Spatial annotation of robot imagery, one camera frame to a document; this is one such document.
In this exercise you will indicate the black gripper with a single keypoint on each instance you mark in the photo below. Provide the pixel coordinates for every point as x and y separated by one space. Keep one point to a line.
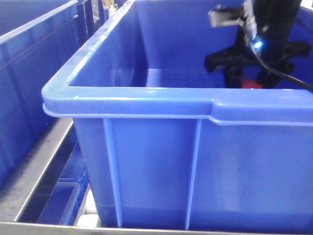
265 25

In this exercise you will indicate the red cube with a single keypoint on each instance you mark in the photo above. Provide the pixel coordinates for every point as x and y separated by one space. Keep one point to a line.
248 83

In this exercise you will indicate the large blue target crate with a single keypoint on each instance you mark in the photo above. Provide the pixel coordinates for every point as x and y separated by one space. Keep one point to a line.
147 62

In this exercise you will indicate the blue crate left neighbour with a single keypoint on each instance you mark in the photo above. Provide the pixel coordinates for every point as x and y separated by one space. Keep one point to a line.
36 38

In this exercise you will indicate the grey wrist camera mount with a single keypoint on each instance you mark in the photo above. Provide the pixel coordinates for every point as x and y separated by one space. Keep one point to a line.
228 16

